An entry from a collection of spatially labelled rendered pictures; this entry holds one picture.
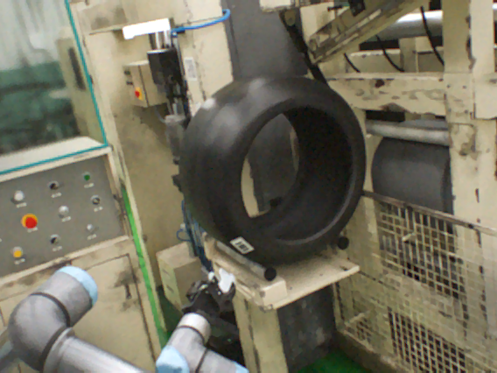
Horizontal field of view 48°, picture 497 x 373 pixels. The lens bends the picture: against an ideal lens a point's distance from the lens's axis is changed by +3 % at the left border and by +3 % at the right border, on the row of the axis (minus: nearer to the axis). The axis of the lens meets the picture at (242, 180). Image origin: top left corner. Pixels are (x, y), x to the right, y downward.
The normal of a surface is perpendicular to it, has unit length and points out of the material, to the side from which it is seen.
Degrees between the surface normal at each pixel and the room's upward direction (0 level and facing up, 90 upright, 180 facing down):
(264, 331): 90
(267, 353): 90
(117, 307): 90
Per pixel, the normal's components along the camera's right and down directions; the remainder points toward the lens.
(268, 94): 0.07, -0.52
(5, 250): 0.47, 0.18
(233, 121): -0.18, -0.29
